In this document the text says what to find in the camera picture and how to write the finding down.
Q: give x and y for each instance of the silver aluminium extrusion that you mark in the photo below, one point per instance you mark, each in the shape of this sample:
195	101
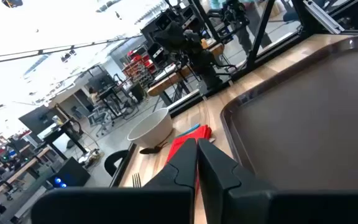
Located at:
322	17

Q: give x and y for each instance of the long wooden workbench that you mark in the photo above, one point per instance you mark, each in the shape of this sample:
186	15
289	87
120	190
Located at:
14	177

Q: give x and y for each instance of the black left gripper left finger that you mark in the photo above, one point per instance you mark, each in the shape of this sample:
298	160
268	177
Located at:
179	174

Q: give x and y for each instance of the black background desk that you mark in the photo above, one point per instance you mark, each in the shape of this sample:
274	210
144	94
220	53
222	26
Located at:
64	129

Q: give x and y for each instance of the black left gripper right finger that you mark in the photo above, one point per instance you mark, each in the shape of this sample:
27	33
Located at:
222	186

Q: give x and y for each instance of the person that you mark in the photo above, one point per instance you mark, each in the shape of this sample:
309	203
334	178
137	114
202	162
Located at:
92	95

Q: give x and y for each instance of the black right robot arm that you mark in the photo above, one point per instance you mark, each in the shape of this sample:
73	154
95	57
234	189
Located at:
207	62

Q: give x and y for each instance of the wooden background table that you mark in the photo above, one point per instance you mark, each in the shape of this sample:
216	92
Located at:
166	84

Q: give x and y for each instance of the grey office chair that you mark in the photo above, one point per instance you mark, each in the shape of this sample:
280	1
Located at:
99	118

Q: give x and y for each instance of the black chair back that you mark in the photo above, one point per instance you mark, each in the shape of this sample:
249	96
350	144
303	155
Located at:
110	161

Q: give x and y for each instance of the black computer with blue lights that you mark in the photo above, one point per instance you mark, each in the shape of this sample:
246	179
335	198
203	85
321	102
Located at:
73	174

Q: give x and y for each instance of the black overhead beam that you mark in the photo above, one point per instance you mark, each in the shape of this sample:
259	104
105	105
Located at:
57	49

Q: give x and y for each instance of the red parts shelf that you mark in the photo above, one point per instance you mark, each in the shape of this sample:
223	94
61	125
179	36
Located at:
138	67

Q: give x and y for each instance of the pale grey bowl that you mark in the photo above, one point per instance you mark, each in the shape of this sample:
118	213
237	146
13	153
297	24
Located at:
154	127

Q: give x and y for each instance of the red cloth napkin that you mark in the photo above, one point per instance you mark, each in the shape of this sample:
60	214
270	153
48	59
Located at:
194	134

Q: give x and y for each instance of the dark brown plastic tray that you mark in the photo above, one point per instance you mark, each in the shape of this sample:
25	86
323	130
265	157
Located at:
306	124

